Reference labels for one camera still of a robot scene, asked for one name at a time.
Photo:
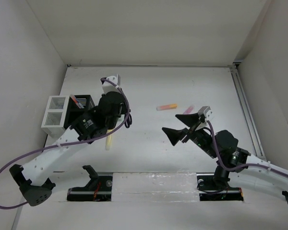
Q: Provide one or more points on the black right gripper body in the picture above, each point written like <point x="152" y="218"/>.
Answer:
<point x="199" y="137"/>

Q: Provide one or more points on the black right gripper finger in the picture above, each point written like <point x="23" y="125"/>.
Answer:
<point x="174" y="135"/>
<point x="190" y="120"/>

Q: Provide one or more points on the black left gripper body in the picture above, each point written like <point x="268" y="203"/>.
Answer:
<point x="124" y="110"/>

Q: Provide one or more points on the red highlighter pen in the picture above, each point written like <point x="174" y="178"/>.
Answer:
<point x="79" y="105"/>

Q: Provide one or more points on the orange highlighter pen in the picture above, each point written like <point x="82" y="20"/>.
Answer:
<point x="74" y="99"/>

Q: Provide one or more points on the jar of paper clips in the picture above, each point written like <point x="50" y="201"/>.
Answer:
<point x="58" y="105"/>

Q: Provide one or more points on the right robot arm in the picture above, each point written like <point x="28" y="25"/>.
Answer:
<point x="236" y="167"/>

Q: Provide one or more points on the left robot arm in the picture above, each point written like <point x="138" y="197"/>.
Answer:
<point x="35" y="179"/>

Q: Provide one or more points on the pink purple highlighter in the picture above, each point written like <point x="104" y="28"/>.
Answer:
<point x="189" y="110"/>

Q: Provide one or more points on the orange yellow highlighter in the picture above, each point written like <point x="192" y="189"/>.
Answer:
<point x="166" y="107"/>

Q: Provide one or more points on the black slotted container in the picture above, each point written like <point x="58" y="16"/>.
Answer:
<point x="73" y="111"/>

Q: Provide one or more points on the white slotted container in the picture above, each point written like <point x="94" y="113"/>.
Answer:
<point x="53" y="120"/>

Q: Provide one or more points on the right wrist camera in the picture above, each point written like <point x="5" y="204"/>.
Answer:
<point x="205" y="114"/>

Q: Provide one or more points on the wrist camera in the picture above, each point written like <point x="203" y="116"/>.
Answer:
<point x="205" y="114"/>
<point x="111" y="83"/>

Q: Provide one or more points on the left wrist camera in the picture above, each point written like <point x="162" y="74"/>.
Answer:
<point x="111" y="83"/>

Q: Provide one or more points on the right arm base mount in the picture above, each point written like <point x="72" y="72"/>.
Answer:
<point x="213" y="186"/>

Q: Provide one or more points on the aluminium rail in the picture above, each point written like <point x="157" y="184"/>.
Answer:
<point x="252" y="130"/>

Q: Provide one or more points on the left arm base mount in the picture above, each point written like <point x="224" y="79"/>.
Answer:
<point x="98" y="188"/>

